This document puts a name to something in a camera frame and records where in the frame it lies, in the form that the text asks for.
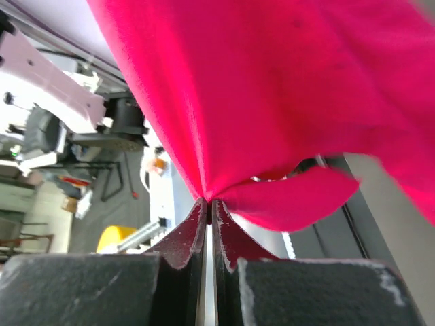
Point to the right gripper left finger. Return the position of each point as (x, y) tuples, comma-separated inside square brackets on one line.
[(176, 299)]

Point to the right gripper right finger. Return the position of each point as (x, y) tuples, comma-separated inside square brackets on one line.
[(233, 249)]

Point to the red polo shirt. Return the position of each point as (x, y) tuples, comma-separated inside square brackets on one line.
[(241, 92)]

